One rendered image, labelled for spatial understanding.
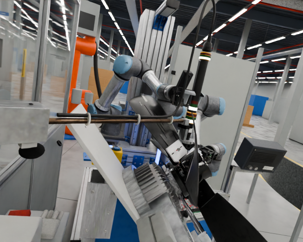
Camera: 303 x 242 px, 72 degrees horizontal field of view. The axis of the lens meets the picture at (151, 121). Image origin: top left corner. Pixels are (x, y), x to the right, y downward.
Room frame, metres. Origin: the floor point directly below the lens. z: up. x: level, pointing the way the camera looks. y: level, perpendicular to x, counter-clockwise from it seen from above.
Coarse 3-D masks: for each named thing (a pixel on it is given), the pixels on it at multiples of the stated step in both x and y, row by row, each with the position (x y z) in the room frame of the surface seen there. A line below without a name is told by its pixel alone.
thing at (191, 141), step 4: (184, 120) 0.81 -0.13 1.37; (188, 120) 0.82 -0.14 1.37; (180, 124) 0.83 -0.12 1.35; (184, 124) 0.81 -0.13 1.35; (188, 124) 0.83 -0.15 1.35; (180, 128) 0.84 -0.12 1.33; (184, 128) 0.81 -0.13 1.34; (188, 128) 0.82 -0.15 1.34; (180, 132) 0.83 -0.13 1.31; (184, 132) 0.82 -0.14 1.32; (180, 136) 0.83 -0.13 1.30; (184, 136) 0.82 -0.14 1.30; (180, 140) 0.83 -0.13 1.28; (184, 140) 0.83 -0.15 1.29; (188, 140) 0.84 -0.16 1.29; (192, 140) 0.85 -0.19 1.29
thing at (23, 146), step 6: (18, 144) 0.40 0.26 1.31; (24, 144) 0.40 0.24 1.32; (30, 144) 0.40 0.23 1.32; (36, 144) 0.41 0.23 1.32; (18, 150) 0.41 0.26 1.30; (24, 150) 0.40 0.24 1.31; (30, 150) 0.40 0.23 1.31; (36, 150) 0.41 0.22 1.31; (42, 150) 0.42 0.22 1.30; (24, 156) 0.40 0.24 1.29; (30, 156) 0.40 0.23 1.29; (36, 156) 0.41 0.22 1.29
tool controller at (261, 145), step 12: (252, 144) 1.28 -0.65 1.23; (264, 144) 1.33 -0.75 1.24; (276, 144) 1.38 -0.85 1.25; (240, 156) 1.35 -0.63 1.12; (252, 156) 1.29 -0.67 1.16; (264, 156) 1.30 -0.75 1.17; (276, 156) 1.32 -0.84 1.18; (240, 168) 1.32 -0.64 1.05; (252, 168) 1.32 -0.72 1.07; (264, 168) 1.34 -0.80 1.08; (276, 168) 1.36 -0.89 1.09
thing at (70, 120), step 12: (60, 120) 0.45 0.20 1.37; (72, 120) 0.47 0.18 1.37; (84, 120) 0.50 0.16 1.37; (96, 120) 0.52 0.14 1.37; (108, 120) 0.55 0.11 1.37; (120, 120) 0.58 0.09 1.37; (132, 120) 0.61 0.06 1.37; (144, 120) 0.65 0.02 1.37; (156, 120) 0.69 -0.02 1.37; (168, 120) 0.74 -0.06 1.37; (180, 120) 0.80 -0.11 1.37
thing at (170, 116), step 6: (204, 6) 0.79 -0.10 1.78; (198, 24) 0.79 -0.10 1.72; (198, 30) 0.79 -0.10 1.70; (210, 30) 0.86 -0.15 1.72; (192, 48) 0.79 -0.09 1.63; (192, 54) 0.79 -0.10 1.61; (186, 78) 0.79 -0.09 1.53; (186, 84) 0.79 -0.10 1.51; (180, 102) 0.78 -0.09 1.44; (60, 114) 0.45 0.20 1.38; (66, 114) 0.46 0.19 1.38; (72, 114) 0.47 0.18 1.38; (78, 114) 0.49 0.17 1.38; (84, 114) 0.50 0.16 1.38; (90, 114) 0.51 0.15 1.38; (96, 114) 0.52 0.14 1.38; (102, 114) 0.54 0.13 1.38; (108, 114) 0.55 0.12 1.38; (138, 114) 0.63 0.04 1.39; (168, 114) 0.75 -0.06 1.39; (90, 120) 0.50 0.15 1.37; (138, 120) 0.63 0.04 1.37
